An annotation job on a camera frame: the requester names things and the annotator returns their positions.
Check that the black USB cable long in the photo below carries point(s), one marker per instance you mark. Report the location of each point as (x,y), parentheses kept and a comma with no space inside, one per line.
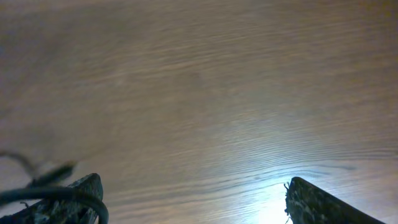
(51,178)

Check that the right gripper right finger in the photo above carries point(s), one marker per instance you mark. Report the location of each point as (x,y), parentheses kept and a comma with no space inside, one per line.
(308,204)

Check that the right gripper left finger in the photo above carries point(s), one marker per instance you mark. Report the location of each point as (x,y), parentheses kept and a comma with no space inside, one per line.
(81,202)

